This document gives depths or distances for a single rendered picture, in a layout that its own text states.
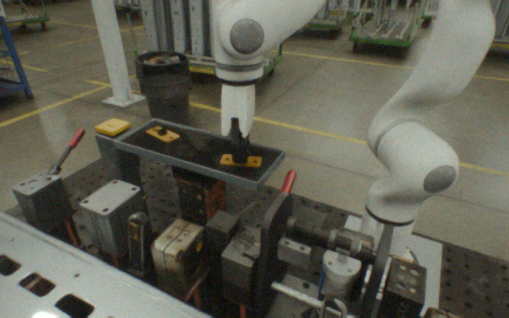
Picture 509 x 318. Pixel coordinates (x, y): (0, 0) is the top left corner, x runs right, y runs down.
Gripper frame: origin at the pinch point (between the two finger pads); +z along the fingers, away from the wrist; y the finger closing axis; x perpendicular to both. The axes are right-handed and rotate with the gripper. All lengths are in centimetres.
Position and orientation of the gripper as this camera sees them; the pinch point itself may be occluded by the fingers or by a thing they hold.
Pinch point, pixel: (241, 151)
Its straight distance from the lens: 67.2
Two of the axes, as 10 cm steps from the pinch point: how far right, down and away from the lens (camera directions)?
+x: 9.9, 0.9, -1.4
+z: 0.0, 8.5, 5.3
